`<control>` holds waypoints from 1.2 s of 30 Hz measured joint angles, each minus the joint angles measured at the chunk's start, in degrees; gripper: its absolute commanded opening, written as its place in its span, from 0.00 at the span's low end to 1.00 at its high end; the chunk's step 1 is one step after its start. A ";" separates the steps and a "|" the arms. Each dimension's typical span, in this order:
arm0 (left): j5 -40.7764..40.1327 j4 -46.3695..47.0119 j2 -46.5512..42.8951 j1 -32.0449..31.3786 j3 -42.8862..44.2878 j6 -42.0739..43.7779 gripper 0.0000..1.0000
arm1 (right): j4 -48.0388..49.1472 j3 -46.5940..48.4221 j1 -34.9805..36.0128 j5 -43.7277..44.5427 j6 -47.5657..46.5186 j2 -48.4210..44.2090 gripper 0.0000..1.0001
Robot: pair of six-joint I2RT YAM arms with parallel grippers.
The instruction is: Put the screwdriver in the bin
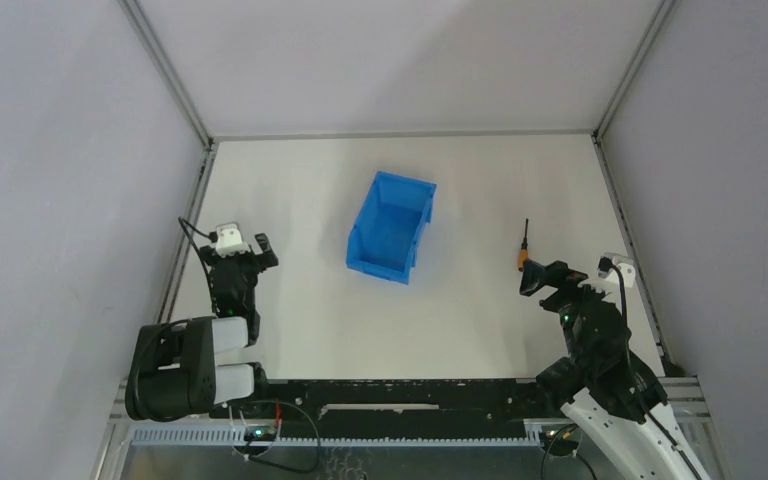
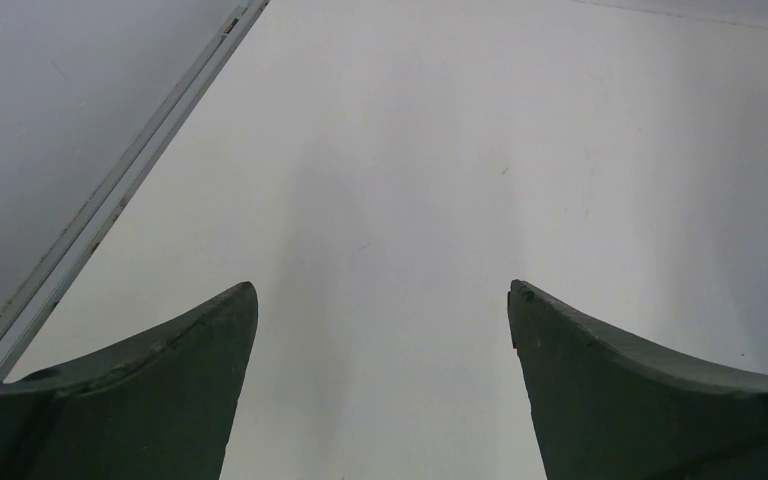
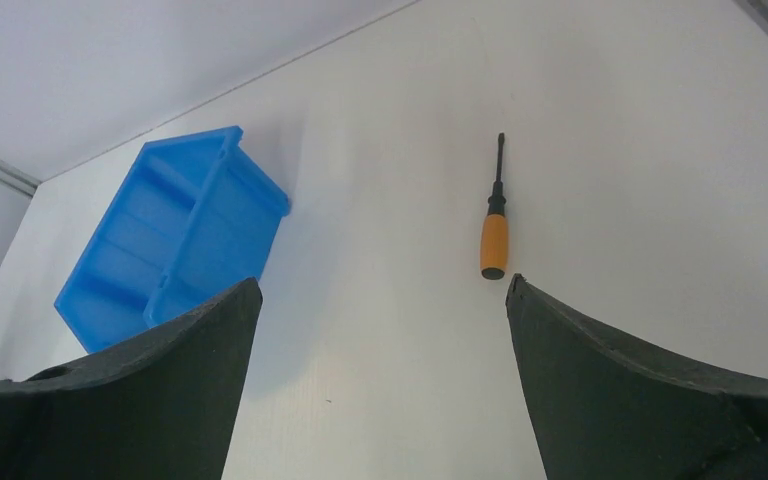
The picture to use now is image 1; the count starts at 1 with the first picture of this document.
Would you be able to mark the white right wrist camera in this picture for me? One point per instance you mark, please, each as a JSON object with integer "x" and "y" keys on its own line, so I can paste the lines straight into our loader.
{"x": 614, "y": 272}

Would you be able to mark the aluminium frame rail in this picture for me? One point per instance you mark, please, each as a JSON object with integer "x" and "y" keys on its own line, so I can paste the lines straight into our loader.
{"x": 403, "y": 134}
{"x": 180, "y": 257}
{"x": 671, "y": 369}

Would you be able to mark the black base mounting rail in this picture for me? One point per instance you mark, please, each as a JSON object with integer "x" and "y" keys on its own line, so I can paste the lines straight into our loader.
{"x": 427, "y": 408}

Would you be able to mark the blue plastic storage bin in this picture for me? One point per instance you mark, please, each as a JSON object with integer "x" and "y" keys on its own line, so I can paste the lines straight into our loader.
{"x": 384, "y": 239}

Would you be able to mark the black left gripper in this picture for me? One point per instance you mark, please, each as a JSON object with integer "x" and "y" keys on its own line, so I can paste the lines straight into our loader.
{"x": 242, "y": 263}

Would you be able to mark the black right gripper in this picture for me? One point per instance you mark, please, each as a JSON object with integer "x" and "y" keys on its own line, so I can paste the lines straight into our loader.
{"x": 556, "y": 274}

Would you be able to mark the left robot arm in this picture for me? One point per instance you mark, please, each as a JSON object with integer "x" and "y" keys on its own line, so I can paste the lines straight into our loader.
{"x": 174, "y": 371}

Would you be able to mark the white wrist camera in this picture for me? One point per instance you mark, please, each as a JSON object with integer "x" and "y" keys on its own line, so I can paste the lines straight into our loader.
{"x": 614, "y": 272}
{"x": 229, "y": 240}

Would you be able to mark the left aluminium frame rail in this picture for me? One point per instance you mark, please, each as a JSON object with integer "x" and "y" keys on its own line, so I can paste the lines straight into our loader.
{"x": 180, "y": 257}

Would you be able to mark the orange black screwdriver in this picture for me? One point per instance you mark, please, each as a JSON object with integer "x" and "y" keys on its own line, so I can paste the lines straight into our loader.
{"x": 523, "y": 256}

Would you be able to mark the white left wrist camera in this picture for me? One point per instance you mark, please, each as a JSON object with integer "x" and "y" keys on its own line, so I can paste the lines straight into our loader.
{"x": 229, "y": 240}

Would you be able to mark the white slotted cable duct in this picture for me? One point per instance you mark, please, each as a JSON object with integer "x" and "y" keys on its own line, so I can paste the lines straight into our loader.
{"x": 224, "y": 436}

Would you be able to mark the right aluminium frame rail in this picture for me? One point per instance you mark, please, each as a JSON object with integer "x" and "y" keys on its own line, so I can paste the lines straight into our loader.
{"x": 671, "y": 369}

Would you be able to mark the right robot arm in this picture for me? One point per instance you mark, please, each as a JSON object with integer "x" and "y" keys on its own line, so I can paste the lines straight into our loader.
{"x": 600, "y": 385}

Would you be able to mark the back aluminium frame rail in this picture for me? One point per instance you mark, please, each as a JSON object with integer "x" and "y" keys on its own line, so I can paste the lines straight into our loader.
{"x": 403, "y": 134}

